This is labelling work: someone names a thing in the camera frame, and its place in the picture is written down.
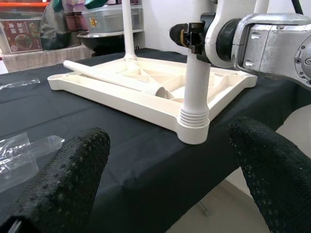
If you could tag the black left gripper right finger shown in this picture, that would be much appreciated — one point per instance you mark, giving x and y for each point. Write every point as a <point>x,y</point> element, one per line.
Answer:
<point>279,182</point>

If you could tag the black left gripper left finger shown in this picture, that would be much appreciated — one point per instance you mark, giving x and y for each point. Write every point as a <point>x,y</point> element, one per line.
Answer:
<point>60,189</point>

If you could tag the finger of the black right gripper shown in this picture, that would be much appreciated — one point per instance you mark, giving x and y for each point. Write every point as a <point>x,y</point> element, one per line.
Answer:
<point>176,32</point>

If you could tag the white plastic children table top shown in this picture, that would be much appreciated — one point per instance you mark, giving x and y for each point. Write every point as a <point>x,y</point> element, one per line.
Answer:
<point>133,106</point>

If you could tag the clear tape patch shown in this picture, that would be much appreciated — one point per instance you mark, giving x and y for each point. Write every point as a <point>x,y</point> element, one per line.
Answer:
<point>17,155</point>

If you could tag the black wok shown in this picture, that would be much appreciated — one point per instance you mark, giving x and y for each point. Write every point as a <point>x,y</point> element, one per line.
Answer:
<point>104,42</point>

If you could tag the black tablecloth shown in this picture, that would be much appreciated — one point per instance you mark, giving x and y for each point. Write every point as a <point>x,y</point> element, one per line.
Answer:
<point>145,182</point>

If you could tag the teal plastic bowl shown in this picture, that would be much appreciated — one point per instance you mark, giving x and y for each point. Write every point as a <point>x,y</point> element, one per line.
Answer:
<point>94,3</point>

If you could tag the patterned green bag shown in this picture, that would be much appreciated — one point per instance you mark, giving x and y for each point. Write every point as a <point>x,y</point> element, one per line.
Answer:
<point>54,26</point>

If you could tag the clear box with orange lid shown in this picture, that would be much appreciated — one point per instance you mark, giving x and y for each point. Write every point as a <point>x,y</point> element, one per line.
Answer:
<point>22,36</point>

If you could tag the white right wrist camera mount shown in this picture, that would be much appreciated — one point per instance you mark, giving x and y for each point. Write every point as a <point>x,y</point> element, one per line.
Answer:
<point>213,41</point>

